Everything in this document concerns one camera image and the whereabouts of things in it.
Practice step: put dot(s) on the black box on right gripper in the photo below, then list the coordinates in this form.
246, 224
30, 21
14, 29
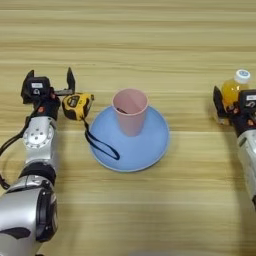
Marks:
248, 99

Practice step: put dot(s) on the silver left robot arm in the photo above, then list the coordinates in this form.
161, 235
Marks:
36, 160

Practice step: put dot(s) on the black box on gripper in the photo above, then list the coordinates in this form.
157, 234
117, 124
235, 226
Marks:
38, 86
248, 99

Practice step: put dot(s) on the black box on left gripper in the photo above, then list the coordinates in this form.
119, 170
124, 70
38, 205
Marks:
38, 86

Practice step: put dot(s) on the blue round plate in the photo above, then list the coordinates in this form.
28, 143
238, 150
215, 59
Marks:
133, 153

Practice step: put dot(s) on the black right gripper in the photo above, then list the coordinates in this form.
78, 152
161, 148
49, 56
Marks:
245, 120

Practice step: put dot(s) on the pink plastic cup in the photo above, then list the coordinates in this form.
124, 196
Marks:
130, 116

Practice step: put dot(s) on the orange juice bottle white cap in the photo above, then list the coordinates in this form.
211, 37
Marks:
230, 90

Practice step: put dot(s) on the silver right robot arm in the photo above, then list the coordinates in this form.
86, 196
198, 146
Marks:
249, 156

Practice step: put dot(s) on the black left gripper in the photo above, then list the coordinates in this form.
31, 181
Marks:
48, 106

